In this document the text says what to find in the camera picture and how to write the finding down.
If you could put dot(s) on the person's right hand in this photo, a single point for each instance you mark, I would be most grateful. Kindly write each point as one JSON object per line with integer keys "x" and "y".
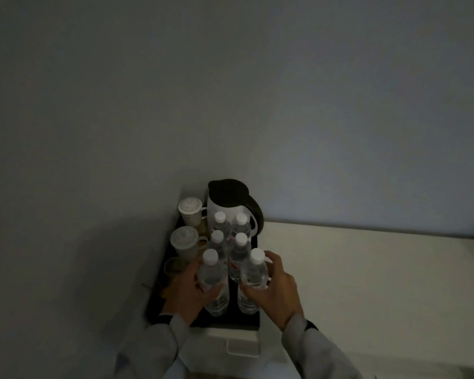
{"x": 282, "y": 298}

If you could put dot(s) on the person's left hand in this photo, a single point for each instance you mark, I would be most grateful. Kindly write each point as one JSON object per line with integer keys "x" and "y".
{"x": 181, "y": 292}

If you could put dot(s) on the person's right thumb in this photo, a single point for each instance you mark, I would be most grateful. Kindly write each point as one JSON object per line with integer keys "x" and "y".
{"x": 252, "y": 290}

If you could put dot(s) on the person's left thumb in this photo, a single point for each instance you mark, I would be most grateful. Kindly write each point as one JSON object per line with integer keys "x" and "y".
{"x": 214, "y": 294}

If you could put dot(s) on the clear plastic water bottle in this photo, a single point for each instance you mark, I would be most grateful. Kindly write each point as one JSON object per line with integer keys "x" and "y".
{"x": 213, "y": 274}
{"x": 255, "y": 272}

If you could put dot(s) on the person's right forearm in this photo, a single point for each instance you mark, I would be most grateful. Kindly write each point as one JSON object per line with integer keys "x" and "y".
{"x": 318, "y": 353}

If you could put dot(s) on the person's left forearm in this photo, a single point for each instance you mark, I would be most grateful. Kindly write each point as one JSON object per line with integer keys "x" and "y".
{"x": 152, "y": 349}

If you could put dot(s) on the black rectangular tray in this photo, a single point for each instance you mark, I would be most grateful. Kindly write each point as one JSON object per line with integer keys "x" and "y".
{"x": 232, "y": 311}

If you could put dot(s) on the clear drinking glass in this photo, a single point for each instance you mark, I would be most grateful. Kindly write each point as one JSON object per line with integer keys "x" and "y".
{"x": 174, "y": 267}

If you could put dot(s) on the cluster of white-capped water bottles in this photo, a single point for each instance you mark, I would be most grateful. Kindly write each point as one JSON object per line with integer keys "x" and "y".
{"x": 237, "y": 244}

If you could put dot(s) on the white lidded ceramic mug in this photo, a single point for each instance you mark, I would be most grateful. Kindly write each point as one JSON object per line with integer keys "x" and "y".
{"x": 190, "y": 211}
{"x": 183, "y": 240}

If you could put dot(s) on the white electric kettle black lid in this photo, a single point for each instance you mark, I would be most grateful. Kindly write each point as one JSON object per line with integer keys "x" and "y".
{"x": 229, "y": 197}

